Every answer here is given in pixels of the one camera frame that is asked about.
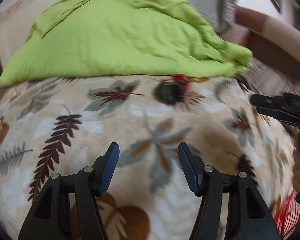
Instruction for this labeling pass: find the striped brown pillow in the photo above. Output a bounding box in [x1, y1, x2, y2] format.
[236, 57, 300, 96]

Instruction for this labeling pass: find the green duvet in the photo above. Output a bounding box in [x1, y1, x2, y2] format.
[0, 0, 253, 87]

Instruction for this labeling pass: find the grey quilted pillow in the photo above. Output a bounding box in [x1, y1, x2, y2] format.
[188, 0, 236, 34]

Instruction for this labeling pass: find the black red wrapper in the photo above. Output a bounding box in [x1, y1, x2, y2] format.
[153, 74, 190, 106]

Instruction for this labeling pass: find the leaf pattern fleece blanket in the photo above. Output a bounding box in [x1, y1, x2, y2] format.
[0, 76, 294, 239]

